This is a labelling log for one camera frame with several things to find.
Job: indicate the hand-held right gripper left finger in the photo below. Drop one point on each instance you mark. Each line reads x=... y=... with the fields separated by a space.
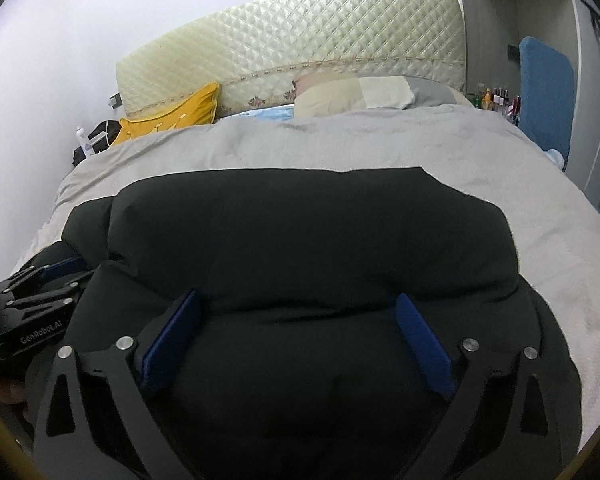
x=170 y=345

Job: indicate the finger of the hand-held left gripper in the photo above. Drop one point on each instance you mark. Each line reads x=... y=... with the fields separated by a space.
x=55 y=294
x=65 y=265

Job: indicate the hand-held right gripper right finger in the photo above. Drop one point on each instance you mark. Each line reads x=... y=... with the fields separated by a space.
x=425 y=345

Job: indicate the black puffer jacket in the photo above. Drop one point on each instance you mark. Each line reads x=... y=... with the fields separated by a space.
x=305 y=240

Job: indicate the person's left hand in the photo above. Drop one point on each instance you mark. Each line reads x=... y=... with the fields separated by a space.
x=2 y=390

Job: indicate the white bottle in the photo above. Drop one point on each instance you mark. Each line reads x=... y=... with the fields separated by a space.
x=80 y=136

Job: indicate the black bag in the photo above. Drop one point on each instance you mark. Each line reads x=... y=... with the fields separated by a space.
x=107 y=130

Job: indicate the bed with grey cover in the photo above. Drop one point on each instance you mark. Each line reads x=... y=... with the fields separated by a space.
x=480 y=160

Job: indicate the yellow pillow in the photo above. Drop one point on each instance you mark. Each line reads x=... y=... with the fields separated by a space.
x=180 y=110

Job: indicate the pale blue round object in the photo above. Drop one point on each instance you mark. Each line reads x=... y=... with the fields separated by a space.
x=555 y=155

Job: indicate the light blue sheet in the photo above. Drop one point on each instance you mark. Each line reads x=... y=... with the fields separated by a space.
x=265 y=113

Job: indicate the group of small bottles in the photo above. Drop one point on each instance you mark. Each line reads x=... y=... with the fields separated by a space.
x=495 y=100

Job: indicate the patchwork pillow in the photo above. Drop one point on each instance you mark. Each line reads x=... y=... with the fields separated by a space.
x=340 y=95

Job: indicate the blue padded panel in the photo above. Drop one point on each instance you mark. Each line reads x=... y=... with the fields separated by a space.
x=545 y=90

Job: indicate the black socket on wardrobe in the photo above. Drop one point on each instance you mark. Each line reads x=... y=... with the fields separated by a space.
x=513 y=53

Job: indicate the cream quilted headboard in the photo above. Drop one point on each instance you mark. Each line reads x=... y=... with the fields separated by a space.
x=305 y=30

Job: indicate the grey white wardrobe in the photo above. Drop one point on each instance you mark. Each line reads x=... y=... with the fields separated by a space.
x=490 y=10

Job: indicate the wall socket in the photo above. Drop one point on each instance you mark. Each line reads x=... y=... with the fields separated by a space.
x=115 y=100

